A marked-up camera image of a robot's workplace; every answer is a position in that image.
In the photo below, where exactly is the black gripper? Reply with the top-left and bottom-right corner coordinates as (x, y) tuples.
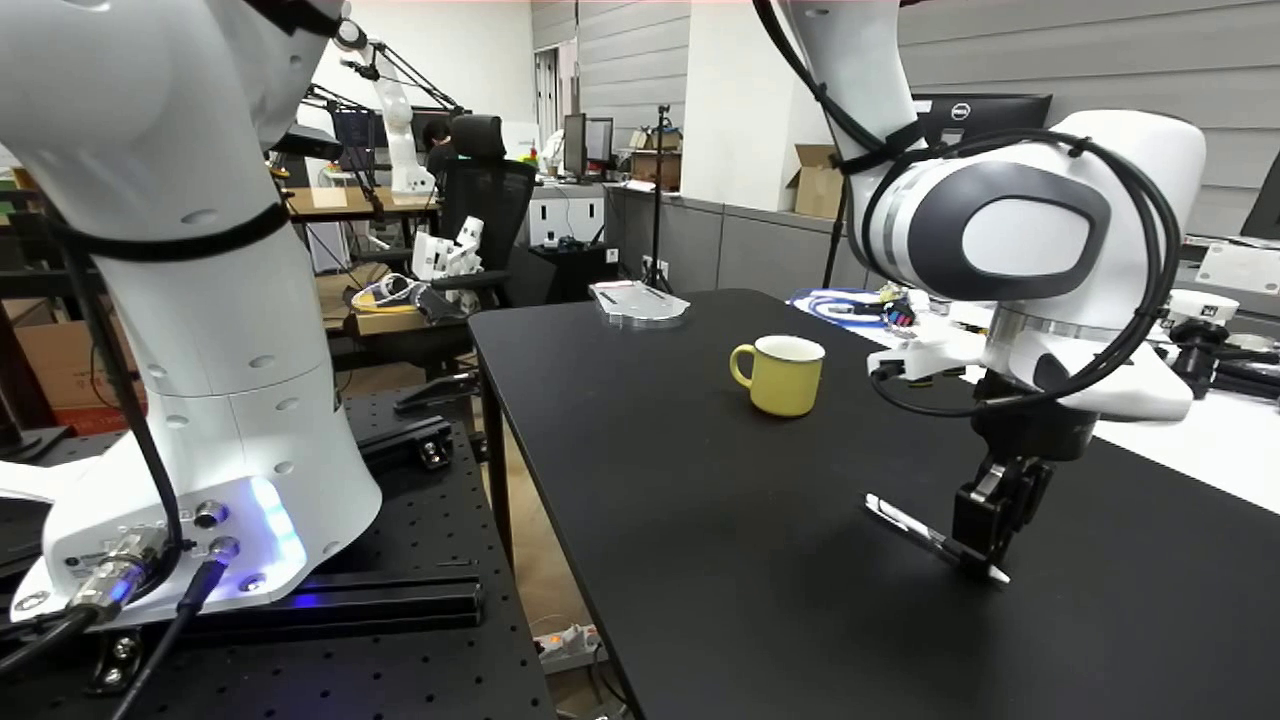
(946, 385), (1098, 558)

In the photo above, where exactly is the black and white pen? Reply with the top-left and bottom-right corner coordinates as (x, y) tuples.
(861, 488), (1015, 586)

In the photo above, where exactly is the yellow enamel mug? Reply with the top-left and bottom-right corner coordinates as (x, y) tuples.
(725, 331), (830, 423)

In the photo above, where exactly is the black light stand pole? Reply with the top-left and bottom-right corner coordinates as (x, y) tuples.
(819, 182), (861, 291)

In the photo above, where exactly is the gray partition cabinet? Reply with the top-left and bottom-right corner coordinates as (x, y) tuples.
(605, 182), (884, 298)

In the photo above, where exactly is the black computer monitor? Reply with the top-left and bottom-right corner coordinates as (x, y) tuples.
(906, 87), (1057, 152)

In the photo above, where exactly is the white plastic tray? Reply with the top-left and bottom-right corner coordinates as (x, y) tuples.
(588, 275), (696, 331)

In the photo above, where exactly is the white drawer cabinet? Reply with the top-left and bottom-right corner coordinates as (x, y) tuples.
(522, 180), (612, 250)

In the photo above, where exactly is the black office chair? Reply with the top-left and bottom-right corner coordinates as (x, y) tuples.
(393, 157), (598, 416)

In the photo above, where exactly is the white toy robot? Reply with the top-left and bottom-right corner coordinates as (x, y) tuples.
(406, 212), (487, 282)

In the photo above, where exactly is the black perforated breadboard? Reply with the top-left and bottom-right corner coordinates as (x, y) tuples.
(0, 394), (561, 720)

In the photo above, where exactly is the small background monitor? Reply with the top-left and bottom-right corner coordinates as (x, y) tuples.
(406, 107), (509, 170)

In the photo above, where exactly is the white background desk lamp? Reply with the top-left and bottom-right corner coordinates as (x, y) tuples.
(327, 13), (470, 198)

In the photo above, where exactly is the wooden desk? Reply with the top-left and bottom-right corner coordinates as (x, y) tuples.
(285, 182), (443, 224)

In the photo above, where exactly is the brown cardboard box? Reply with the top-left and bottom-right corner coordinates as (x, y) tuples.
(6, 316), (145, 437)

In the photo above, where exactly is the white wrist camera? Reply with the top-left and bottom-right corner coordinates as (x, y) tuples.
(864, 340), (997, 389)

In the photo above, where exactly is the black device with cables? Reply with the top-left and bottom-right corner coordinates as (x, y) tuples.
(1168, 312), (1280, 400)

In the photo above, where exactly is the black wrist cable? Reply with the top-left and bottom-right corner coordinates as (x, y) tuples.
(749, 0), (1189, 419)

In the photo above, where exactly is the black base power cable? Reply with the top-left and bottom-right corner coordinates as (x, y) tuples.
(108, 551), (237, 720)

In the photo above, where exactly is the black cable along arm base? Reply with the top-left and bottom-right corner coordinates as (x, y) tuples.
(0, 196), (190, 611)

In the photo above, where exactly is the silver connector cable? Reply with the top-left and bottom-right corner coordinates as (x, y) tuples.
(0, 551), (154, 678)

